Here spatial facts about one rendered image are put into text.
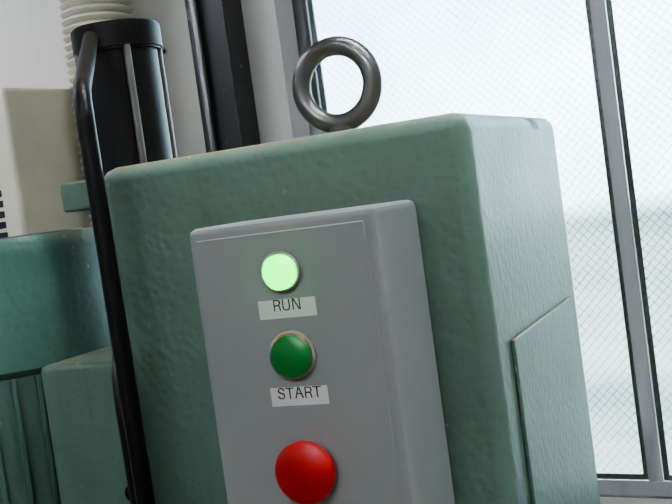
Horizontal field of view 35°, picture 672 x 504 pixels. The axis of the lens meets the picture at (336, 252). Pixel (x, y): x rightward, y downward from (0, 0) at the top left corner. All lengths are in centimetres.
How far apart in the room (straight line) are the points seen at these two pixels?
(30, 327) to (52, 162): 164
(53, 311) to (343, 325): 30
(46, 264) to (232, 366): 25
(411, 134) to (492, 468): 17
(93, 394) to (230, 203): 18
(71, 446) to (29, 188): 162
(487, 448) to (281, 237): 15
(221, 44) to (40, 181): 48
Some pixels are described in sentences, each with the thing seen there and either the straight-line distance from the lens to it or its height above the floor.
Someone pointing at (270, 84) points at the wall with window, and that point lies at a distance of 223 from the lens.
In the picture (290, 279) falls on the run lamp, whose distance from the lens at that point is 50.
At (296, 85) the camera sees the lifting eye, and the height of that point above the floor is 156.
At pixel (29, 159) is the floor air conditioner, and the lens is 233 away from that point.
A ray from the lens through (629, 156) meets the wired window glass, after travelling 198.
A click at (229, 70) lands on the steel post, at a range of 219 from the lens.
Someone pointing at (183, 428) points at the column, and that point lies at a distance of 62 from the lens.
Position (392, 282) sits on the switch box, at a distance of 49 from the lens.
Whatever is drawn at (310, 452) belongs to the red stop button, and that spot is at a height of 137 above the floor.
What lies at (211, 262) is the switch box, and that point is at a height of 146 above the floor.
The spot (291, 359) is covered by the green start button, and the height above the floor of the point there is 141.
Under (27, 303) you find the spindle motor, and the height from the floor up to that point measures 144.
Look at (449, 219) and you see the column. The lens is 53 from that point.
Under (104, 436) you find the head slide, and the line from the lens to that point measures 70.
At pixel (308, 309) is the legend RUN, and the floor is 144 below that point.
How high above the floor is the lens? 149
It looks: 3 degrees down
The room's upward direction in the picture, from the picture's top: 8 degrees counter-clockwise
